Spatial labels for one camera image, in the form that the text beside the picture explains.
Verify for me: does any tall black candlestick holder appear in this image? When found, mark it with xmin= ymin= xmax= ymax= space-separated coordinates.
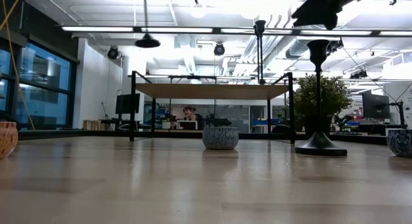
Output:
xmin=255 ymin=19 xmax=267 ymax=86

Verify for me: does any blue patterned candle tin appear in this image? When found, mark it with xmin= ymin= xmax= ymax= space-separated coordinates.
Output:
xmin=386 ymin=128 xmax=412 ymax=158
xmin=201 ymin=126 xmax=239 ymax=151

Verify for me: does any orange patterned candle tin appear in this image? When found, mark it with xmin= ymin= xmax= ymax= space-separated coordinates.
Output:
xmin=0 ymin=121 xmax=19 ymax=160

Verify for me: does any black track light cluster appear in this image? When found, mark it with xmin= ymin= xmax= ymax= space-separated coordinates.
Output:
xmin=326 ymin=37 xmax=344 ymax=56

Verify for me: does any green potted plant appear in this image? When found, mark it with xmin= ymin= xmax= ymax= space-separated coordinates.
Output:
xmin=292 ymin=73 xmax=354 ymax=140

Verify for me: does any black computer monitor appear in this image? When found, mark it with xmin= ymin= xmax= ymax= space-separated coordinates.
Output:
xmin=362 ymin=90 xmax=391 ymax=120
xmin=115 ymin=93 xmax=141 ymax=115

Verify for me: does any person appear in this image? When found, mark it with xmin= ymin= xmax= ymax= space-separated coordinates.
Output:
xmin=182 ymin=105 xmax=203 ymax=131

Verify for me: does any white laptop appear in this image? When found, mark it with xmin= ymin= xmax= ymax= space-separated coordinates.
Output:
xmin=176 ymin=120 xmax=198 ymax=131

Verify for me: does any wooden crate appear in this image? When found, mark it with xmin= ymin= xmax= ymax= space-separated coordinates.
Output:
xmin=82 ymin=120 xmax=102 ymax=131

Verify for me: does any wooden shelf riser black frame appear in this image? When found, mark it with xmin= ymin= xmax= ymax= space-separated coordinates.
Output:
xmin=128 ymin=70 xmax=296 ymax=145

